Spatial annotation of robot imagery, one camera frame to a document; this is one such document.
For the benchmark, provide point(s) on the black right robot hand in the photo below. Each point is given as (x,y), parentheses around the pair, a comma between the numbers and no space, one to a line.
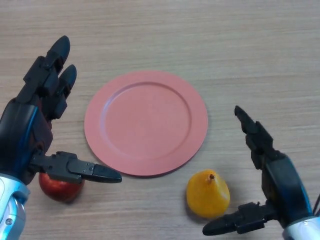
(285,190)

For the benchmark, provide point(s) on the red apple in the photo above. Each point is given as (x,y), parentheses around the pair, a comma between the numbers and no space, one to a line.
(60,191)

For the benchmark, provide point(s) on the yellow pear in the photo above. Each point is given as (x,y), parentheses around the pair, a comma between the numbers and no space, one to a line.
(205,197)

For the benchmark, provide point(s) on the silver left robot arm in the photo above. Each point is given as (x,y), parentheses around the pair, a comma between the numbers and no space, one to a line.
(10,212)

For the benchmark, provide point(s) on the pink round plate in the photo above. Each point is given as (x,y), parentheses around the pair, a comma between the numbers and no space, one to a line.
(147,125)

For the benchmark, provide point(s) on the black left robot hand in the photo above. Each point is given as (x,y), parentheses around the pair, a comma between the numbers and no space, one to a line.
(25,135)

